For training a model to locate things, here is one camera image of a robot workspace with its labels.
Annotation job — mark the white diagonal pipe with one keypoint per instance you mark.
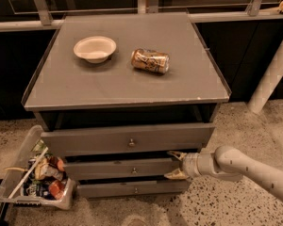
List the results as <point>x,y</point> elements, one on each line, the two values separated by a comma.
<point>268,82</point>

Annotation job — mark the orange snack packet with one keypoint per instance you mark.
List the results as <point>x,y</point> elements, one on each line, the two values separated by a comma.
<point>57,188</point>

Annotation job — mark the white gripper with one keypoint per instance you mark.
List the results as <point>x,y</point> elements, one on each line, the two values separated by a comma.
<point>191,165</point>

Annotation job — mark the green snack packet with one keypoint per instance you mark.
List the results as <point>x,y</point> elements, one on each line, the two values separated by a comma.
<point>39,147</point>

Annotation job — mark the grey top drawer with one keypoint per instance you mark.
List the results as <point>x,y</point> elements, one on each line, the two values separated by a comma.
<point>128,139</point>

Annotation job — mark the gold drink can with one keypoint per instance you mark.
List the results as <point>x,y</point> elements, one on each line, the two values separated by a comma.
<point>150,60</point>

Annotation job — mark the grey bottom drawer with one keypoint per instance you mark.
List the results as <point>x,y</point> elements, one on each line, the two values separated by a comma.
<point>121,187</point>

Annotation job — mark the cream snack bag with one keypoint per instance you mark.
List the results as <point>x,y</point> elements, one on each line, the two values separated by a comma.
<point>45,170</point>

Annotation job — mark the white stick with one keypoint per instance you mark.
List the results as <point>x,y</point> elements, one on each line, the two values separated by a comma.
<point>38,159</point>

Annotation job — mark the grey drawer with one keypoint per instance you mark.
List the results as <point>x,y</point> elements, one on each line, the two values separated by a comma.
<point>121,187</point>
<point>121,168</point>
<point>128,139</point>

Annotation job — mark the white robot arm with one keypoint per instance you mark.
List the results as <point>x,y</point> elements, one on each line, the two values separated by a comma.
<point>229,164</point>

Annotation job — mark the metal railing frame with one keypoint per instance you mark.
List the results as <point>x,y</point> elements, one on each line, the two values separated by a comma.
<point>26,15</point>

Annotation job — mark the grey drawer cabinet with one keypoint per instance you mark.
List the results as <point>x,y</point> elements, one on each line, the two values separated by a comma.
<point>68,92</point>

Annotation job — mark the white paper bowl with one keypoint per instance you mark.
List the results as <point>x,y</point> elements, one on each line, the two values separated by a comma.
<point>95,49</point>

